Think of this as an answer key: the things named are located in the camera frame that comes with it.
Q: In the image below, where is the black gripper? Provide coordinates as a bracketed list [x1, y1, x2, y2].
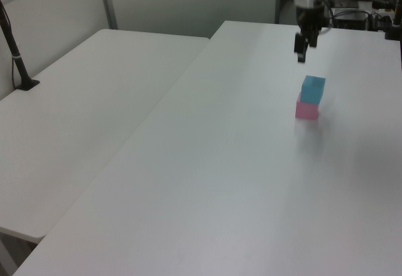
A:
[293, 4, 327, 63]

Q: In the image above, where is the blue cube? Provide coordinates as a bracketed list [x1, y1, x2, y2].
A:
[301, 75, 327, 105]

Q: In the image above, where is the pink cube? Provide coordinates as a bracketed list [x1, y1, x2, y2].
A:
[295, 92, 319, 121]

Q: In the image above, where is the large black box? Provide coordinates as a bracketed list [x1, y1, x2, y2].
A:
[332, 11, 369, 31]

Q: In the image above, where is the black table clamp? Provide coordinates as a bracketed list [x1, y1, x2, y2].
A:
[384, 0, 402, 41]

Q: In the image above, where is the black flat base plate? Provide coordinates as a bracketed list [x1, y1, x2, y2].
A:
[333, 0, 360, 9]

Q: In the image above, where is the black device with cables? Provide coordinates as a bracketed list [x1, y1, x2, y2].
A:
[368, 0, 395, 32]

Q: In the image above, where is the black camera stand pole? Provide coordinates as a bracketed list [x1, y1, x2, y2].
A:
[0, 0, 41, 92]

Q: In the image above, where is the thin black cable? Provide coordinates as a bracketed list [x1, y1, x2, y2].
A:
[0, 4, 20, 89]

